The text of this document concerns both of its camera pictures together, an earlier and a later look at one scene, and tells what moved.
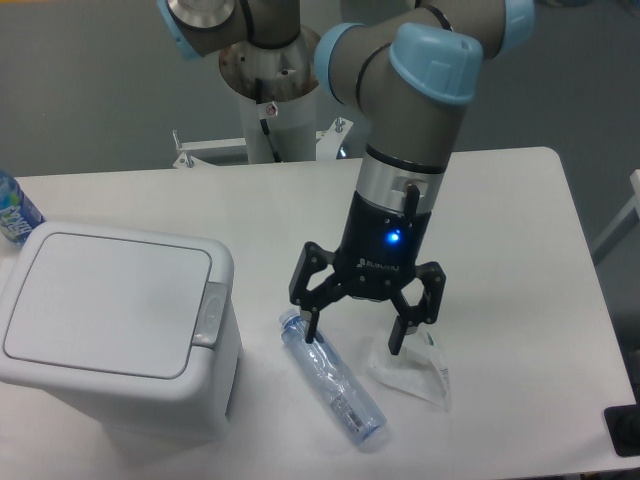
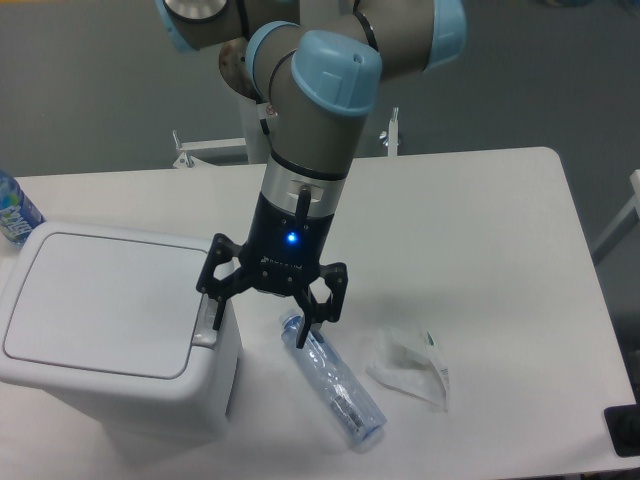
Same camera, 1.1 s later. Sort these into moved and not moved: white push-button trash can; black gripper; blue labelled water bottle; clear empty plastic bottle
Moved: black gripper
Not moved: white push-button trash can; clear empty plastic bottle; blue labelled water bottle
